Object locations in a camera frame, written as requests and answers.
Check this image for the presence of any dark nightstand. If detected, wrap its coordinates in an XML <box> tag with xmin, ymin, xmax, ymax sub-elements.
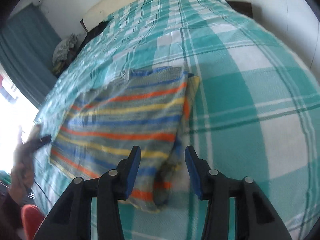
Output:
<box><xmin>227</xmin><ymin>1</ymin><xmax>253</xmax><ymax>18</ymax></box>

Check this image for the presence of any person's left hand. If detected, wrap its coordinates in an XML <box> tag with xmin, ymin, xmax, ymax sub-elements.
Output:
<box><xmin>8</xmin><ymin>160</ymin><xmax>34</xmax><ymax>204</ymax></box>

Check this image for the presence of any black garment on bed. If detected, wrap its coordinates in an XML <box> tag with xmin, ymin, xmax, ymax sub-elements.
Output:
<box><xmin>77</xmin><ymin>21</ymin><xmax>108</xmax><ymax>54</ymax></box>

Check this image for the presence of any white wardrobe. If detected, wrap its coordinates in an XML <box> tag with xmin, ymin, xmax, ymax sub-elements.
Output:
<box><xmin>251</xmin><ymin>0</ymin><xmax>319</xmax><ymax>77</ymax></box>

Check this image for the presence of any teal plaid bedspread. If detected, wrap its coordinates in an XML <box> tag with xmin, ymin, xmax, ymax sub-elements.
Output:
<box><xmin>36</xmin><ymin>0</ymin><xmax>319</xmax><ymax>239</ymax></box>

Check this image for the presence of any pile of clothes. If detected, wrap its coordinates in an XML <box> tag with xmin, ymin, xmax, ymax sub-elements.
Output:
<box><xmin>51</xmin><ymin>34</ymin><xmax>78</xmax><ymax>78</ymax></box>

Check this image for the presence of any teal curtain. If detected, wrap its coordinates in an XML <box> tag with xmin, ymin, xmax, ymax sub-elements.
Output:
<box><xmin>1</xmin><ymin>4</ymin><xmax>61</xmax><ymax>108</ymax></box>

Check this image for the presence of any striped knit sweater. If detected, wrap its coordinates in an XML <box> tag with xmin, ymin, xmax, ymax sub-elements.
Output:
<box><xmin>50</xmin><ymin>67</ymin><xmax>200</xmax><ymax>213</ymax></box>

